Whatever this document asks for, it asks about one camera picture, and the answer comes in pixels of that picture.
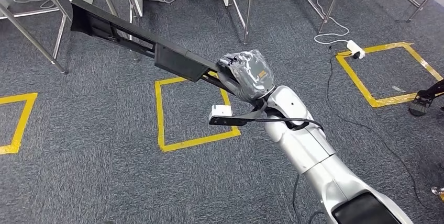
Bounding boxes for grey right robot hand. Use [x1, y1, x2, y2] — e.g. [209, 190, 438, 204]
[217, 49, 276, 104]

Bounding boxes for long black plastic part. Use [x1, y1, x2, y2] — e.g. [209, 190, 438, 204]
[70, 0, 240, 95]

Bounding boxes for yellow floor tape square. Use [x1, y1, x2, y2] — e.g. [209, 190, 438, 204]
[0, 92, 38, 155]
[335, 41, 444, 108]

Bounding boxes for white power strip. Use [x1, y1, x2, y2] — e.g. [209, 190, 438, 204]
[346, 39, 366, 60]

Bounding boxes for black humanoid robot leg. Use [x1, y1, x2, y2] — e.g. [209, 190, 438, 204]
[408, 78, 444, 117]

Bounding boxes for black chrome stool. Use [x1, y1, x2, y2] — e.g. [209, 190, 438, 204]
[431, 186, 444, 203]

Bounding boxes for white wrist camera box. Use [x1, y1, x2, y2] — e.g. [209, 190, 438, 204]
[208, 105, 233, 119]

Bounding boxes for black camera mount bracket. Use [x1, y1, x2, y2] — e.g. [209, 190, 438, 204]
[208, 99, 275, 127]

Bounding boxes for black camera cable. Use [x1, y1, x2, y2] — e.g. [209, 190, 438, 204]
[251, 116, 324, 131]

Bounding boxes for white power cable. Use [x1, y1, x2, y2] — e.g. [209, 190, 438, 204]
[297, 0, 352, 46]

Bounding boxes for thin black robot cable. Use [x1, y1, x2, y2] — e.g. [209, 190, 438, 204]
[292, 174, 325, 224]

